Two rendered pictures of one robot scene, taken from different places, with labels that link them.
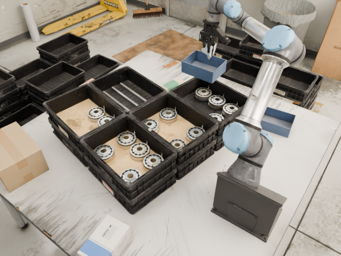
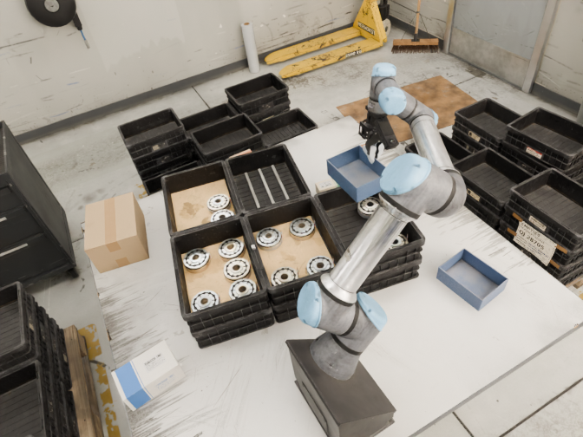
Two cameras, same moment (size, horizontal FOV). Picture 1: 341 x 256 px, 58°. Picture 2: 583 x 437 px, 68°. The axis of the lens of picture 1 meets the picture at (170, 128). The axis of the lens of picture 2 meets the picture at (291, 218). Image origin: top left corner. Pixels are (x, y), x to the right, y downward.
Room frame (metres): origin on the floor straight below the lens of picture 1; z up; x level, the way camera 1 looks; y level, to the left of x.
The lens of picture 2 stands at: (0.32, -0.60, 2.14)
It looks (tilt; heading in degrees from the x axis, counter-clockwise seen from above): 45 degrees down; 32
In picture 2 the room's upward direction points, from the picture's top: 9 degrees counter-clockwise
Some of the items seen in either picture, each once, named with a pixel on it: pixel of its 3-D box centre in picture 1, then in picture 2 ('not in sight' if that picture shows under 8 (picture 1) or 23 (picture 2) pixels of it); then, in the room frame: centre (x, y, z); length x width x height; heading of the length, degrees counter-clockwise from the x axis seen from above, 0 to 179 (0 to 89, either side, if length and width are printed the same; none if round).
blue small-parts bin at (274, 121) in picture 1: (275, 121); (470, 278); (1.45, -0.65, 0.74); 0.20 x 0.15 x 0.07; 61
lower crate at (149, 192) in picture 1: (130, 169); (225, 289); (1.05, 0.21, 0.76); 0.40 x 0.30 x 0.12; 43
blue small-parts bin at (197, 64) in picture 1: (203, 66); (357, 172); (1.50, -0.18, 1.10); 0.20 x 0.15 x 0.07; 54
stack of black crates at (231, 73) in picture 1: (240, 87); (488, 195); (2.42, -0.66, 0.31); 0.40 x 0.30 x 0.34; 54
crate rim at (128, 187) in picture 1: (127, 148); (215, 264); (1.05, 0.21, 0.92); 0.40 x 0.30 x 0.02; 43
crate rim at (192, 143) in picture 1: (172, 120); (292, 240); (1.25, -0.01, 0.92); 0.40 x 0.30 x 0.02; 43
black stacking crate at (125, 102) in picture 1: (128, 95); (267, 186); (1.54, 0.26, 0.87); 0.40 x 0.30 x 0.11; 43
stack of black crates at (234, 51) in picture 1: (223, 57); (488, 139); (2.98, -0.57, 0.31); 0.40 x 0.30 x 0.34; 54
